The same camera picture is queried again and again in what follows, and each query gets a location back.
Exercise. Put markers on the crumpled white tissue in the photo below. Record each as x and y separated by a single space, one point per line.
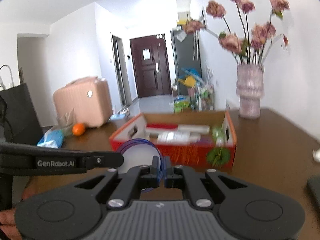
316 155

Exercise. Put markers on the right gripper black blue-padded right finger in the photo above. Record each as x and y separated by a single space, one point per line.
202 190

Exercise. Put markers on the person's left hand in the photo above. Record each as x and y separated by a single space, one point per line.
8 223

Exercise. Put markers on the clear cotton swab jar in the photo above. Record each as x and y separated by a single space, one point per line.
178 137

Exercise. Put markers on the red cardboard pumpkin box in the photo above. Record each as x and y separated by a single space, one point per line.
204 153

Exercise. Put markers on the pink hard-shell suitcase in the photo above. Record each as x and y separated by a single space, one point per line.
87 98

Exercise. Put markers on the green transparent bottle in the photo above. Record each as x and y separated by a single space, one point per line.
219 137

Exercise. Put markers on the lavender wide jar lid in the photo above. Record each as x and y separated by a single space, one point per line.
138 152

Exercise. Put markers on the grey refrigerator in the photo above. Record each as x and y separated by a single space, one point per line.
184 57

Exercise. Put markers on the orange tangerine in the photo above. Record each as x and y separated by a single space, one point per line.
78 129

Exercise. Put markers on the dark brown entrance door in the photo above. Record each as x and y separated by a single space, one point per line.
150 65

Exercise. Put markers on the yellow box on refrigerator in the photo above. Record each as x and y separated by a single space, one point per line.
183 18

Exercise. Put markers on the pink glitter vase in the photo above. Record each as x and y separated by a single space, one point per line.
250 89

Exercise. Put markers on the black smartphone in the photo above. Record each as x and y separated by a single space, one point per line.
313 184

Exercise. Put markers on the black paper shopping bag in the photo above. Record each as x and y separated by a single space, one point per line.
19 122

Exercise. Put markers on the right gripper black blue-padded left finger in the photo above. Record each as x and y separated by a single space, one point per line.
116 190

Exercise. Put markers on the blue tissue pack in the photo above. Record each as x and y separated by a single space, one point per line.
53 138

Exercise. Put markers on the white red lint brush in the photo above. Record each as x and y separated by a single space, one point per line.
160 128

